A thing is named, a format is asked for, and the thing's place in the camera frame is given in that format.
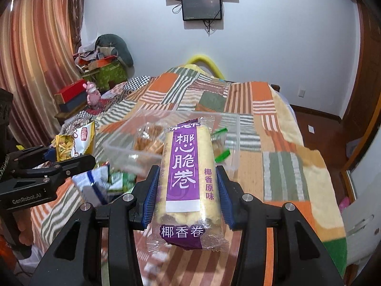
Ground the yellow chips bag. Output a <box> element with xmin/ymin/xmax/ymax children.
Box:
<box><xmin>52</xmin><ymin>122</ymin><xmax>95</xmax><ymax>161</ymax></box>

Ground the blue white snack bag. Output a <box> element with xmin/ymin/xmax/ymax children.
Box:
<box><xmin>71</xmin><ymin>164</ymin><xmax>138</xmax><ymax>207</ymax></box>

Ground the purple coconut roll pack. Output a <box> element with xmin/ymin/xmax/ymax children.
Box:
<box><xmin>147</xmin><ymin>116</ymin><xmax>229</xmax><ymax>252</ymax></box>

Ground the pink plush toy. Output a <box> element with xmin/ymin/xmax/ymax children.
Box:
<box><xmin>83</xmin><ymin>81</ymin><xmax>101</xmax><ymax>108</ymax></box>

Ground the clear plastic storage bin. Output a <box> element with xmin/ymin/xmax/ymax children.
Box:
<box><xmin>99</xmin><ymin>109</ymin><xmax>240</xmax><ymax>177</ymax></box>

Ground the white cabinet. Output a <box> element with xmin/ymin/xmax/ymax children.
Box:
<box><xmin>342</xmin><ymin>134</ymin><xmax>381</xmax><ymax>265</ymax></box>

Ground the colourful patchwork bedspread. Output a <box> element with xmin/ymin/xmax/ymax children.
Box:
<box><xmin>29</xmin><ymin>65</ymin><xmax>349</xmax><ymax>286</ymax></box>

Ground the striped orange curtain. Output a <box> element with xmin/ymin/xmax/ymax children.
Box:
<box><xmin>1</xmin><ymin>0</ymin><xmax>83</xmax><ymax>147</ymax></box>

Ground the green topped snack packet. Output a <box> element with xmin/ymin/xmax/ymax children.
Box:
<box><xmin>211</xmin><ymin>128</ymin><xmax>231</xmax><ymax>163</ymax></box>

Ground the dark grey pillow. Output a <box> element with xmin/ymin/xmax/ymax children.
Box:
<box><xmin>95</xmin><ymin>34</ymin><xmax>134</xmax><ymax>68</ymax></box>

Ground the wooden door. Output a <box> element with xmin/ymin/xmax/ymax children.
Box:
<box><xmin>342</xmin><ymin>0</ymin><xmax>380</xmax><ymax>170</ymax></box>

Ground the yellow pillow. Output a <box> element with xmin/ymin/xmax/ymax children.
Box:
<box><xmin>186</xmin><ymin>54</ymin><xmax>225</xmax><ymax>79</ymax></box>

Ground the small wall monitor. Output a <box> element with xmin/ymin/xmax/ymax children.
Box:
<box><xmin>181</xmin><ymin>0</ymin><xmax>222</xmax><ymax>21</ymax></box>

